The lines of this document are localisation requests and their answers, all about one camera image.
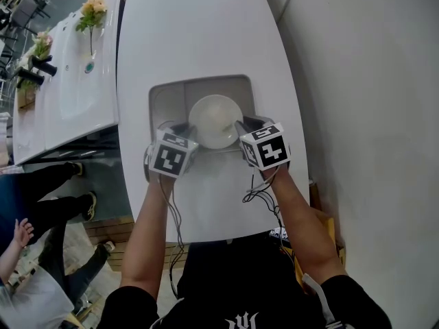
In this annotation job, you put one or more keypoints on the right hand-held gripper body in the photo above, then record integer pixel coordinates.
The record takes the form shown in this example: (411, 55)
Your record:
(267, 149)

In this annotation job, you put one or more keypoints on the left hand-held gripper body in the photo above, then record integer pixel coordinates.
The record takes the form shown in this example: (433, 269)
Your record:
(168, 156)

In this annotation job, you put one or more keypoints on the white round plate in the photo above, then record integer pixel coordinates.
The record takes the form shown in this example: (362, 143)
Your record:
(212, 115)

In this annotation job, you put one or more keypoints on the person's right forearm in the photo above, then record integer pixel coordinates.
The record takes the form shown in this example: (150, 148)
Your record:
(302, 225)

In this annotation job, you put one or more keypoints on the person's left forearm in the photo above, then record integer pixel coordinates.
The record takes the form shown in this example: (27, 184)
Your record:
(147, 235)

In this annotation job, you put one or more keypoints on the gray compartment tray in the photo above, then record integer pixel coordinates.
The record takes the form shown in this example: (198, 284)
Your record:
(171, 94)

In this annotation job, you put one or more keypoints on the wooden pallet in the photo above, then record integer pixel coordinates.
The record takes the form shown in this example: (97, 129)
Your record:
(103, 231)

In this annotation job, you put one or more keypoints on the teal sink drain plug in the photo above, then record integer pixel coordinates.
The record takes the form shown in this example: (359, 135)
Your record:
(89, 66)

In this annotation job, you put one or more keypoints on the person's black t-shirt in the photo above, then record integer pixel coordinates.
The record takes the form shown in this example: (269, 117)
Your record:
(247, 286)

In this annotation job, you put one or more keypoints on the yellow artificial flower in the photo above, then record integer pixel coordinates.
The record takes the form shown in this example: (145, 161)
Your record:
(92, 12)

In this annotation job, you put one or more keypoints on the black faucet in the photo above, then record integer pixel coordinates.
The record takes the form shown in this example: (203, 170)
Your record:
(31, 75)
(43, 65)

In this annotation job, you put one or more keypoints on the pink artificial flower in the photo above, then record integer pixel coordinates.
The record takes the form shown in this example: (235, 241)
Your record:
(43, 45)

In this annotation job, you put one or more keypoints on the gray chair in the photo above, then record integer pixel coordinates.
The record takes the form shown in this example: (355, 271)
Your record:
(31, 12)

